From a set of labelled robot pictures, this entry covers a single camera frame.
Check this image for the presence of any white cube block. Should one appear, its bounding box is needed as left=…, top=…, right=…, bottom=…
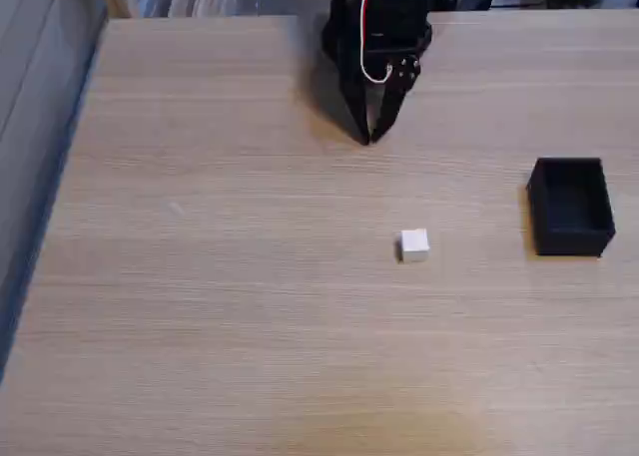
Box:
left=395, top=228, right=431, bottom=264

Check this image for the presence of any black open box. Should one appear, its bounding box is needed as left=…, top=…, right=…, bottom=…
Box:
left=525, top=157, right=617, bottom=258

